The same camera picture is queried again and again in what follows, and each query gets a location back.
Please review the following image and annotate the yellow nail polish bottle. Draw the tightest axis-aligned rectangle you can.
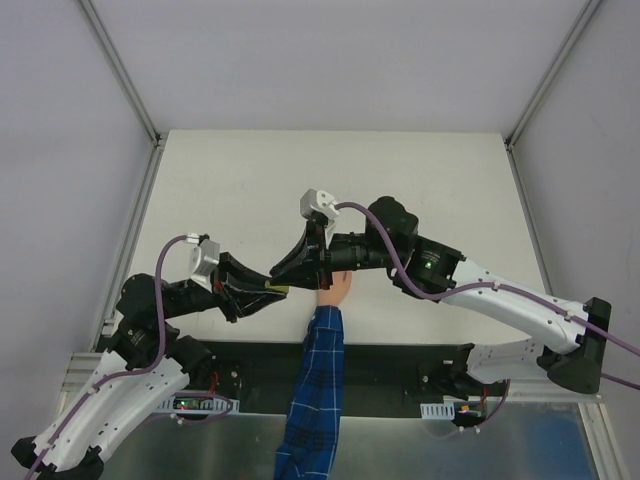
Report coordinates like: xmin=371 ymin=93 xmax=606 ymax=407
xmin=264 ymin=281 xmax=289 ymax=295

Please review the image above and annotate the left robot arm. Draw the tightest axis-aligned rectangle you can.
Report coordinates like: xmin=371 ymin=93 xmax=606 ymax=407
xmin=11 ymin=253 xmax=288 ymax=479

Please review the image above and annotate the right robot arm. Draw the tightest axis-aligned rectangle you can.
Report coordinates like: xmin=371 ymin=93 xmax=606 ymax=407
xmin=270 ymin=190 xmax=611 ymax=397

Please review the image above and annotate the blue plaid sleeve forearm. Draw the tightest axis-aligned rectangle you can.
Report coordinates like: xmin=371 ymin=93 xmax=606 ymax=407
xmin=273 ymin=306 xmax=345 ymax=479

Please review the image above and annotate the person's hand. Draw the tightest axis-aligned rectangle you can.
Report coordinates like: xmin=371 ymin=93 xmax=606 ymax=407
xmin=316 ymin=271 xmax=353 ymax=307

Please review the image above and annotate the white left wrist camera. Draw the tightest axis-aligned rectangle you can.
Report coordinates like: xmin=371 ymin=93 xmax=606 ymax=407
xmin=186 ymin=233 xmax=220 ymax=293

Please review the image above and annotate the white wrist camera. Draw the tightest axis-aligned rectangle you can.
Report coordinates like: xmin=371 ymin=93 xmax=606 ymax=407
xmin=299 ymin=189 xmax=339 ymax=246
xmin=186 ymin=233 xmax=220 ymax=293

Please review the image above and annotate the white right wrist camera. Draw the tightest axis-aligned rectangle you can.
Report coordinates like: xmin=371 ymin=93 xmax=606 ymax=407
xmin=299 ymin=189 xmax=339 ymax=246

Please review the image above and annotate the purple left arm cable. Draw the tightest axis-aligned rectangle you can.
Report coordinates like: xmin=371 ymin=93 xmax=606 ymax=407
xmin=19 ymin=233 xmax=236 ymax=476

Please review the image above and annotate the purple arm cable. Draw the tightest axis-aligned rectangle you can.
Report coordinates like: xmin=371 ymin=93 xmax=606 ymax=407
xmin=19 ymin=233 xmax=236 ymax=476
xmin=335 ymin=201 xmax=640 ymax=441

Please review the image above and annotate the left white cable duct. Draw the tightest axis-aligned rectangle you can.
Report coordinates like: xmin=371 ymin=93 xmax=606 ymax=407
xmin=154 ymin=395 xmax=239 ymax=415

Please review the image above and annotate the white cable duct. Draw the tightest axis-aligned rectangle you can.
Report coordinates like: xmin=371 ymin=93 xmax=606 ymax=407
xmin=420 ymin=401 xmax=455 ymax=421
xmin=154 ymin=395 xmax=239 ymax=415

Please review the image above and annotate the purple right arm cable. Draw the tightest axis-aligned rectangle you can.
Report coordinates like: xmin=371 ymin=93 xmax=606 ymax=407
xmin=335 ymin=201 xmax=640 ymax=441

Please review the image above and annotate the aluminium table edge rail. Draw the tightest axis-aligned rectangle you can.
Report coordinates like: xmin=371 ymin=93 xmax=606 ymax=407
xmin=89 ymin=139 xmax=164 ymax=352

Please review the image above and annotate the right white cable duct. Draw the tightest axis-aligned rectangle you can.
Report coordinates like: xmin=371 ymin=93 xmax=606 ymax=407
xmin=420 ymin=401 xmax=455 ymax=421

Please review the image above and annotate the left aluminium frame post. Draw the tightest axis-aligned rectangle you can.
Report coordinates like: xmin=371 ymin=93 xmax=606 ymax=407
xmin=74 ymin=0 xmax=163 ymax=147

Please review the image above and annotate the aluminium frame post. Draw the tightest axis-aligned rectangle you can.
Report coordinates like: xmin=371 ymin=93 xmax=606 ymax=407
xmin=504 ymin=0 xmax=606 ymax=152
xmin=74 ymin=0 xmax=163 ymax=147

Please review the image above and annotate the right aluminium frame post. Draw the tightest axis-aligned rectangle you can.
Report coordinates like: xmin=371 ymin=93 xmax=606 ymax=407
xmin=504 ymin=0 xmax=606 ymax=152

